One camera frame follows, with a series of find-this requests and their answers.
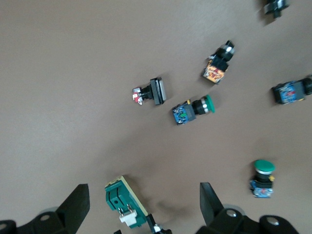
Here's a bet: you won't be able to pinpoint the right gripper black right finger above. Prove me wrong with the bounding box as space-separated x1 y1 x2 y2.
197 182 299 234

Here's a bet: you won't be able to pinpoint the black square button red terminals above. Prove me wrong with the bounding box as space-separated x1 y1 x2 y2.
133 77 169 106

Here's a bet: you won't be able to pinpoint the black selector switch orange block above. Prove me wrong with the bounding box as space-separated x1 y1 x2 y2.
201 40 236 85
262 0 291 20

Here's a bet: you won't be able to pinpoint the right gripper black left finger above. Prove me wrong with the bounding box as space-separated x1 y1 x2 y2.
14 184 90 234

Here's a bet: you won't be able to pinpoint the green load switch white handle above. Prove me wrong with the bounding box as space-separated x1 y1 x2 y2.
104 175 150 229

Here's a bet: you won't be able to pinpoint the green mushroom push button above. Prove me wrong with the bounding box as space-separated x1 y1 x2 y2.
172 94 216 126
249 159 276 198
272 75 312 105

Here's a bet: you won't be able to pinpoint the brown paper table cover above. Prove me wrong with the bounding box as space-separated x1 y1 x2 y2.
0 0 312 234

